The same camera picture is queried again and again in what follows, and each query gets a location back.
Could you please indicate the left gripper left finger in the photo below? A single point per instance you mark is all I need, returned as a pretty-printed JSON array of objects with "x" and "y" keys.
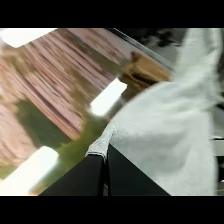
[{"x": 83, "y": 178}]

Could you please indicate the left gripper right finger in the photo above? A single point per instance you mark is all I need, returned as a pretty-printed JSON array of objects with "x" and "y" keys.
[{"x": 130, "y": 178}]

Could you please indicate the white garment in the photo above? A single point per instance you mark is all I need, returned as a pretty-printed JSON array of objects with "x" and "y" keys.
[{"x": 166, "y": 126}]

